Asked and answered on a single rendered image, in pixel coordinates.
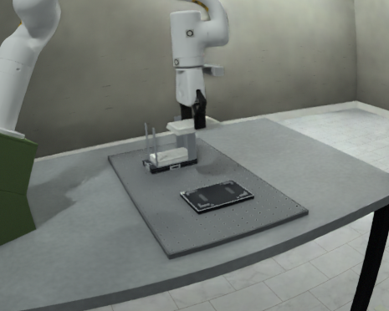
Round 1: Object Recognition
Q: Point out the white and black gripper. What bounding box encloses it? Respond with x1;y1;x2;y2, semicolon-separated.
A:
176;65;207;130

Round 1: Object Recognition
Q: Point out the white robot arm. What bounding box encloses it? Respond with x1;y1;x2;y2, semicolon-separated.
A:
0;0;229;139

